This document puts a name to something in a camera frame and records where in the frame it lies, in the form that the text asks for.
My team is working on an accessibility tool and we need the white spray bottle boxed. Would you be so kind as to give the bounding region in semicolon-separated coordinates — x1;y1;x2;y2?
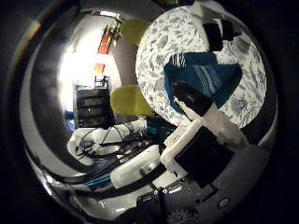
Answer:
191;0;236;53

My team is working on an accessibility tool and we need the blue striped cloth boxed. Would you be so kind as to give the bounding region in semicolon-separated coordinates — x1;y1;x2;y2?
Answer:
163;51;244;115

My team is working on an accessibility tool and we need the teal box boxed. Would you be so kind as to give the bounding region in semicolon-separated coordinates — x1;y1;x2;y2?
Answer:
146;116;177;138

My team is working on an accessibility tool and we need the yellow chair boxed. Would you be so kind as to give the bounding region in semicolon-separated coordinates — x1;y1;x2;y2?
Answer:
110;85;153;118
120;18;152;47

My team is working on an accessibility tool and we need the black drawer cabinet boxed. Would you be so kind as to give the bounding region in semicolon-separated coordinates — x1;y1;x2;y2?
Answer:
73;85;115;129

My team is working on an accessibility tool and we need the blue floral white tablecloth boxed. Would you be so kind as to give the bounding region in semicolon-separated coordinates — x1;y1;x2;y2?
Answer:
135;5;268;130

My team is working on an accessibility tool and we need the blue bin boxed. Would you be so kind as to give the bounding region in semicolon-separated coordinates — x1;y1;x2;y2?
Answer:
64;110;76;132

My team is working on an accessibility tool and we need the black cable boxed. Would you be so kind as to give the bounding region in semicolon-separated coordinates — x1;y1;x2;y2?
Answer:
74;122;148;160

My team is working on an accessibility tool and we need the teal blue cable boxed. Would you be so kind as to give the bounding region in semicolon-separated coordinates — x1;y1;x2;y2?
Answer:
87;175;111;190

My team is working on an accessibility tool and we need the black frame device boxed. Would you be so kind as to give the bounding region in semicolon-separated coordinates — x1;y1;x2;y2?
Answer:
93;75;109;90

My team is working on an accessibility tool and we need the small orange wall panel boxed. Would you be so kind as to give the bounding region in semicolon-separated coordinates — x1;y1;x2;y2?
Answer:
93;63;106;75

